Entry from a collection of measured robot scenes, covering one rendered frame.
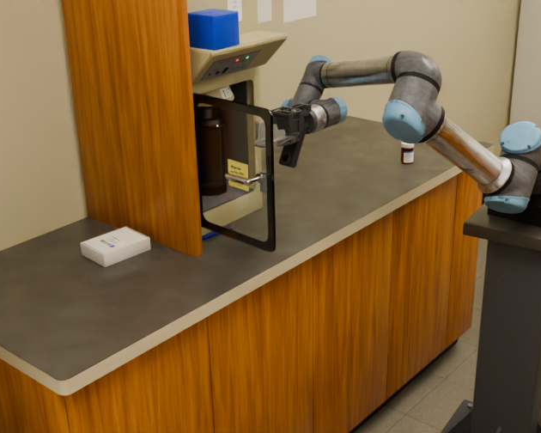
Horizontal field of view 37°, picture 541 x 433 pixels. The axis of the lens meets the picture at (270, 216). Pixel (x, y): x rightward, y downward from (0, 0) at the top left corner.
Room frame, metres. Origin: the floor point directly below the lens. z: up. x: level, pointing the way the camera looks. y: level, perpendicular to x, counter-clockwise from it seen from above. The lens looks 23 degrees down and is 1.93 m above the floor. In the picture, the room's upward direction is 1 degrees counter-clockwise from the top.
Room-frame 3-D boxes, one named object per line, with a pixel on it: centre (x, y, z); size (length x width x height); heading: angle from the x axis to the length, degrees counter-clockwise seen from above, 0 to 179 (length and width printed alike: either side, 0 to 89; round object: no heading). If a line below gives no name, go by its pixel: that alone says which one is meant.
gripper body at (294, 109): (2.10, -0.07, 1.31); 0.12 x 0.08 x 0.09; 139
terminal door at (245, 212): (2.05, 0.10, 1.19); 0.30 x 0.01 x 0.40; 47
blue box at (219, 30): (2.18, 0.14, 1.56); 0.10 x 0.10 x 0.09; 49
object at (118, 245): (2.09, 0.45, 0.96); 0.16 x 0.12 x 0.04; 134
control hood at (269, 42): (2.24, 0.08, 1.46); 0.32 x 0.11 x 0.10; 139
